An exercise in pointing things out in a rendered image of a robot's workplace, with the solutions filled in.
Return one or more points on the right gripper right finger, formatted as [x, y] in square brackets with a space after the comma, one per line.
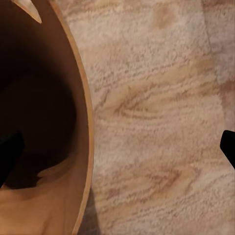
[227, 145]

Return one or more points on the trash can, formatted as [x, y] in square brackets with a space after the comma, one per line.
[44, 93]

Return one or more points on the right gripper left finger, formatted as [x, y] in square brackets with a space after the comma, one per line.
[11, 147]

